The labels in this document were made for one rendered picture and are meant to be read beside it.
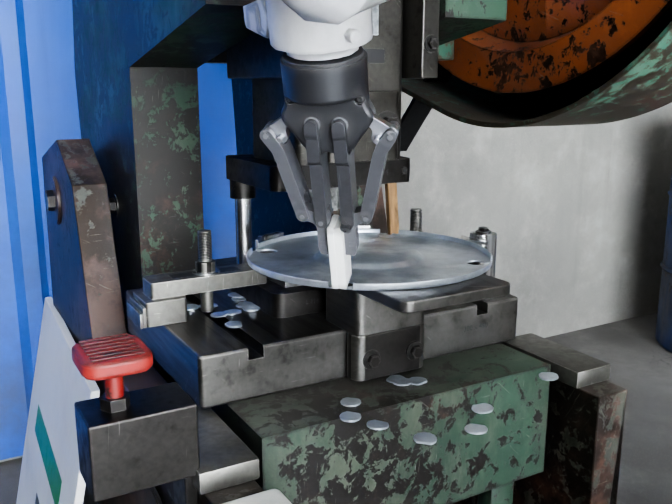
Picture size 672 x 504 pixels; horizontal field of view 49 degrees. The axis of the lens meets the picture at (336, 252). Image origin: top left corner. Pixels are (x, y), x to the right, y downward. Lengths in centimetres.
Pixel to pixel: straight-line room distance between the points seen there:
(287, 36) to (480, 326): 51
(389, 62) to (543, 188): 201
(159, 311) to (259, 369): 15
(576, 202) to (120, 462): 254
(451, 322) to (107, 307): 50
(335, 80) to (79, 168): 62
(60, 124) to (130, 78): 96
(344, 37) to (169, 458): 39
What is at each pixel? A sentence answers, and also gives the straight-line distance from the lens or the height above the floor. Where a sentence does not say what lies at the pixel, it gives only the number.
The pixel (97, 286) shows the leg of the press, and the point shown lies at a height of 70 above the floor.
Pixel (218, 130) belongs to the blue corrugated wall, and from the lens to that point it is 211.
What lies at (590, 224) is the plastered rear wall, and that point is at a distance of 311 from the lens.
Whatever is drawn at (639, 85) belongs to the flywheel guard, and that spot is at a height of 98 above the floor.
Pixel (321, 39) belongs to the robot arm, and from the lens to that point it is 61.
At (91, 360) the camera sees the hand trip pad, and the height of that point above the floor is 76.
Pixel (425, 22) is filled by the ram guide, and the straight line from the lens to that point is 91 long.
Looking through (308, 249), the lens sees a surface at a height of 78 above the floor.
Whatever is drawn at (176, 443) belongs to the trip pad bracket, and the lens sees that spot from 69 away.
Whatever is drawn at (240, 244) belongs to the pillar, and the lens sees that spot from 100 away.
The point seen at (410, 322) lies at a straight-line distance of 87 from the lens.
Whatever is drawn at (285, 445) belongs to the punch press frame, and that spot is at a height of 63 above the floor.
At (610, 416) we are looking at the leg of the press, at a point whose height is 59.
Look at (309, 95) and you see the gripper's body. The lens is 63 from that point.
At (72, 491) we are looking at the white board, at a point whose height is 44.
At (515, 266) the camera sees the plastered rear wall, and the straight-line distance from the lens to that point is 286.
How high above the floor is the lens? 98
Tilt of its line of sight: 13 degrees down
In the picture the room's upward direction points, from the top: straight up
